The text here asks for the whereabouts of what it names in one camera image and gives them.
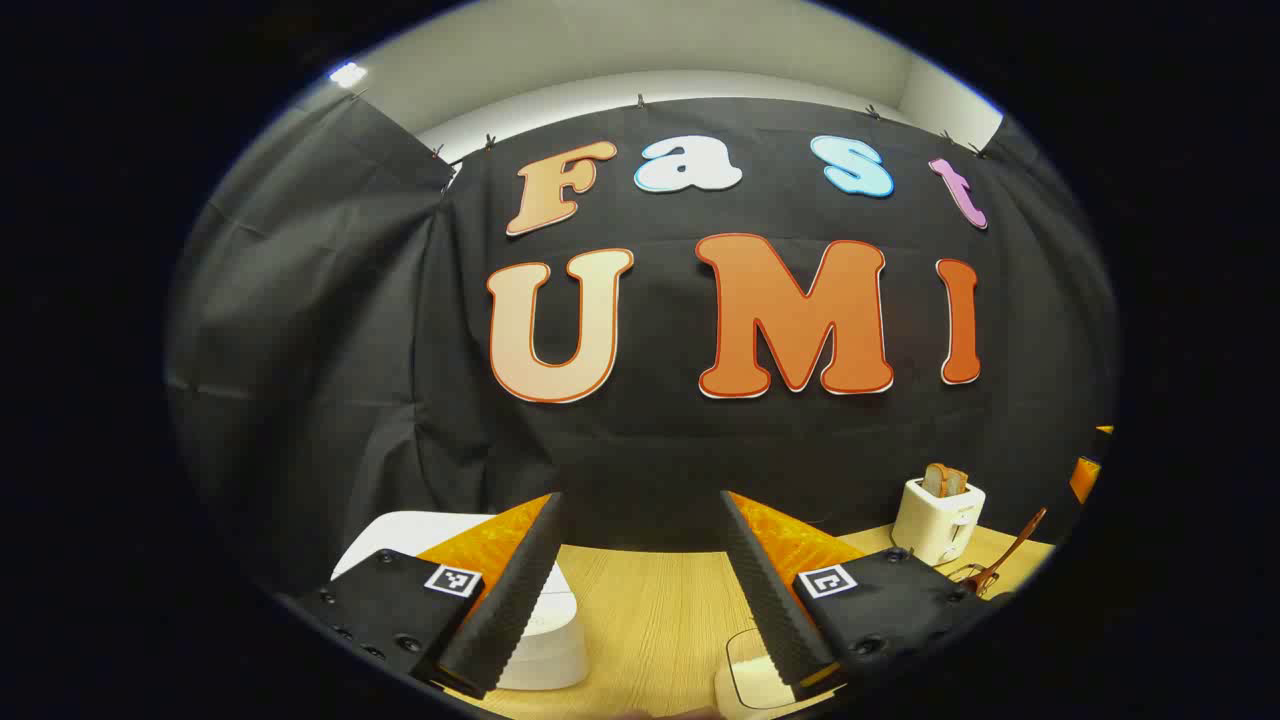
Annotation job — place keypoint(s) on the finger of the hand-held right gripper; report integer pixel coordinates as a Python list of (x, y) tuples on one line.
[(1084, 478)]

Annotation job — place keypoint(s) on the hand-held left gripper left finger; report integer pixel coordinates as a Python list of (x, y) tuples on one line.
[(510, 610)]

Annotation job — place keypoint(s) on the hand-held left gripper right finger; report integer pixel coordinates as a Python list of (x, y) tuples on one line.
[(775, 610)]

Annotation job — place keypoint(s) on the white rice cooker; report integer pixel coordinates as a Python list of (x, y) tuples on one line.
[(550, 640)]

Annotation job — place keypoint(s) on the clear box of rice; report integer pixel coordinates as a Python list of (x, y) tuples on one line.
[(750, 680)]

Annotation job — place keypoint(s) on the brown wooden spoon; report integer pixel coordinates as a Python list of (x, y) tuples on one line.
[(1015, 548)]

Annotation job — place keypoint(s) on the brown toast slice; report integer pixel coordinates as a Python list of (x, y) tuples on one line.
[(944, 480)]

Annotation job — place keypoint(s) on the white toaster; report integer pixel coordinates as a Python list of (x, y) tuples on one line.
[(935, 525)]

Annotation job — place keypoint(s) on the black backdrop cloth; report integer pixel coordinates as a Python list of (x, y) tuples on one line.
[(650, 450)]

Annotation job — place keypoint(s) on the bright ceiling light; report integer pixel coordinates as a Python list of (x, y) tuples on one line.
[(348, 74)]

